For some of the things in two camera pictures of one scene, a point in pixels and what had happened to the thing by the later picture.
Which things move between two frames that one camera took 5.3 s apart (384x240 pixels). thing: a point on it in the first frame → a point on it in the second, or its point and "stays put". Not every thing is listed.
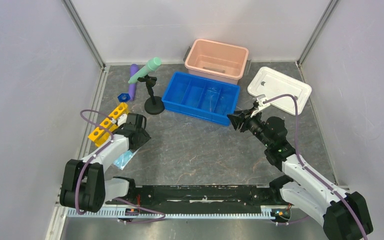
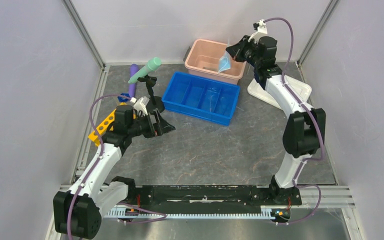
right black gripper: x=236 y=120 → x=235 y=50
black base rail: x=199 y=195 stays put
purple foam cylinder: x=134 y=68 stays put
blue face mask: x=123 y=159 → x=225 y=62
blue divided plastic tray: x=200 y=97 stays put
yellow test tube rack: x=99 y=136 stays put
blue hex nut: x=124 y=97 stays put
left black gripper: x=144 y=137 → x=161 y=127
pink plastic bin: x=220 y=61 stays put
